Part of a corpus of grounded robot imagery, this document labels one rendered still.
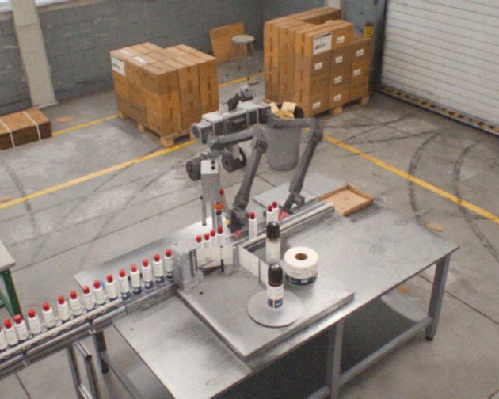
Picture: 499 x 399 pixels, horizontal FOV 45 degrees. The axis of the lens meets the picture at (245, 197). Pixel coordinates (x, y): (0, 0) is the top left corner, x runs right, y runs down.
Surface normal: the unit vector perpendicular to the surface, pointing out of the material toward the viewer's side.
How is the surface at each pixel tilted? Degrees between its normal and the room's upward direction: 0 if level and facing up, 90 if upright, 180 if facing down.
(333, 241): 0
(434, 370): 0
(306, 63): 89
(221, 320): 0
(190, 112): 87
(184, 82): 91
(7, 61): 90
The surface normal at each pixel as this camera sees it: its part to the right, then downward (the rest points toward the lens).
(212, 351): -0.03, -0.85
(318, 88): 0.63, 0.42
